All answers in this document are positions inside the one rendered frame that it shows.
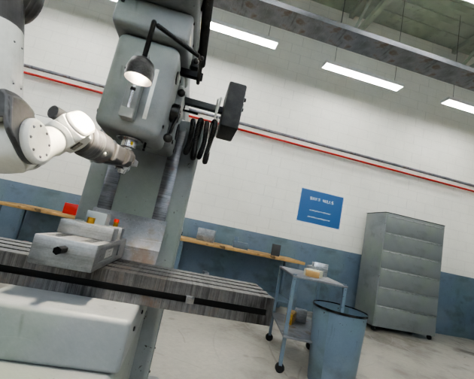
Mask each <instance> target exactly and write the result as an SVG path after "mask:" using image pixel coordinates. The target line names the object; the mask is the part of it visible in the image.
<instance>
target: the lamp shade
mask: <svg viewBox="0 0 474 379"><path fill-rule="evenodd" d="M123 75H124V77H125V78H126V79H127V80H128V81H130V82H131V83H133V84H136V85H138V86H144V87H149V86H152V83H153V78H154V66H153V63H152V62H151V61H150V60H149V59H148V58H147V57H145V56H133V57H132V58H131V59H130V60H129V61H128V62H127V64H126V68H125V71H124V74H123Z"/></svg>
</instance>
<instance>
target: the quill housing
mask: <svg viewBox="0 0 474 379"><path fill-rule="evenodd" d="M145 43H146V40H145V39H143V38H138V37H135V36H133V35H127V34H125V35H121V36H120V38H119V40H118V43H117V47H116V50H115V53H114V58H113V60H112V63H111V67H110V71H109V73H108V78H107V80H106V83H105V88H104V90H103V93H102V97H101V101H100V103H99V108H97V113H96V122H97V123H98V125H99V126H100V127H101V128H102V130H103V131H104V132H105V133H106V134H107V135H108V136H110V137H111V138H112V139H113V140H115V141H120V142H122V141H121V140H120V139H119V138H117V135H118V134H124V135H130V136H132V137H135V138H138V139H140V140H142V141H143V142H144V143H145V142H146V143H147V144H146V148H148V149H152V150H160V149H161V148H162V147H163V145H164V140H163V136H164V134H166V133H167V131H168V127H169V122H170V121H169V115H170V110H171V107H172V104H174V103H175V98H176V95H177V92H178V87H179V84H180V83H181V76H180V71H181V57H180V54H179V52H178V51H177V50H176V49H175V48H173V47H169V46H166V45H163V44H158V43H156V42H153V41H152V42H151V45H150V49H149V52H148V54H149V55H150V60H151V62H152V63H153V66H154V78H153V83H152V86H149V87H144V89H143V92H142V94H141V99H140V102H139V106H138V110H137V114H136V116H135V121H134V122H130V121H127V120H122V119H121V118H120V116H119V115H118V114H119V110H120V106H121V105H122V102H123V97H124V95H125V91H126V87H127V84H128V80H127V79H126V78H125V77H124V75H123V74H124V71H125V66H126V64H127V62H128V61H129V60H130V59H131V58H132V57H133V56H135V54H136V51H139V52H143V51H144V46H145ZM137 146H139V147H143V146H144V144H142V145H137Z"/></svg>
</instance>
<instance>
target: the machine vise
mask: <svg viewBox="0 0 474 379"><path fill-rule="evenodd" d="M109 226H110V225H109ZM110 227H114V228H118V229H119V230H118V233H117V239H116V241H112V242H108V241H101V240H97V239H92V238H85V237H81V236H76V235H70V234H65V233H61V232H48V233H36V234H35V236H34V239H33V242H32V246H31V248H30V251H29V255H28V258H27V262H31V263H35V264H40V265H48V266H53V267H57V268H65V269H70V270H75V271H82V272H87V273H91V272H93V271H95V270H97V269H99V268H101V267H103V266H105V265H107V264H109V263H111V262H113V261H115V260H117V259H119V258H121V257H122V255H123V251H124V247H125V244H126V239H125V238H123V233H124V228H121V227H115V226H110ZM64 245H65V246H66V247H67V248H68V251H67V252H66V253H61V254H58V255H55V254H54V253H53V249H54V248H55V247H59V246H64Z"/></svg>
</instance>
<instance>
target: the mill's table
mask: <svg viewBox="0 0 474 379"><path fill-rule="evenodd" d="M31 246H32V242H27V241H19V240H15V239H10V238H3V237H0V283H7V284H12V285H17V286H22V287H31V288H36V289H40V290H49V291H54V292H59V293H68V294H72V295H77V296H86V297H91V298H96V299H104V300H110V301H115V302H123V303H128V304H134V305H142V306H147V307H152V308H161V309H166V310H170V311H179V312H184V313H189V314H198V315H202V316H207V317H216V318H221V319H226V320H234V321H240V322H245V323H253V324H258V325H264V326H270V323H271V319H272V311H273V306H274V301H275V299H274V298H272V297H271V296H269V294H268V293H267V292H266V291H263V289H262V288H261V287H259V286H258V285H257V284H256V283H248V282H244V281H240V280H232V279H228V278H224V277H216V276H211V275H207V274H200V273H195V272H191V271H183V270H179V269H174V268H166V267H162V266H158V265H151V264H146V263H142V262H134V261H129V260H125V259H117V260H115V261H113V262H111V263H109V264H107V265H105V266H103V267H101V268H99V269H97V270H95V271H93V272H91V273H87V272H82V271H75V270H70V269H65V268H57V267H53V266H48V265H40V264H35V263H31V262H27V258H28V255H29V251H30V248H31Z"/></svg>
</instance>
